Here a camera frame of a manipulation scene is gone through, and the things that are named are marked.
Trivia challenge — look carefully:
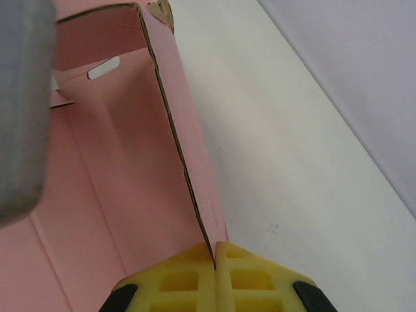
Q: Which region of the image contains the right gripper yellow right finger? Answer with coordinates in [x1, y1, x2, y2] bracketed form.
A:
[215, 240, 330, 312]

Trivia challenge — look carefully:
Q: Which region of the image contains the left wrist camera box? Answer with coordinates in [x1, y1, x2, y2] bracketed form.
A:
[0, 0, 59, 228]

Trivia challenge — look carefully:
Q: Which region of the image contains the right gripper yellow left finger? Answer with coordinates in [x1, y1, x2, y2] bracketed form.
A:
[103, 242, 218, 312]

